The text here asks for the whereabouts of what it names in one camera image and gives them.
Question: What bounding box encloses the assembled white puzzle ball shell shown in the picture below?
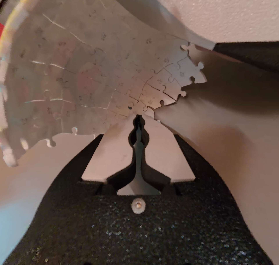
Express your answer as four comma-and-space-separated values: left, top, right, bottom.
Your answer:
0, 0, 208, 167

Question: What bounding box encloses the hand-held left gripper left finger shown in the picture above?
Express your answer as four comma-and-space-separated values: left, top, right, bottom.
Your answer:
81, 114, 140, 191

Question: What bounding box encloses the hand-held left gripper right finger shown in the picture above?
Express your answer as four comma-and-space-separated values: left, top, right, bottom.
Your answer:
139, 114, 196, 191

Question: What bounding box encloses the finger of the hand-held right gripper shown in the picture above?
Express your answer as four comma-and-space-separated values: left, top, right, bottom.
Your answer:
112, 0, 279, 74

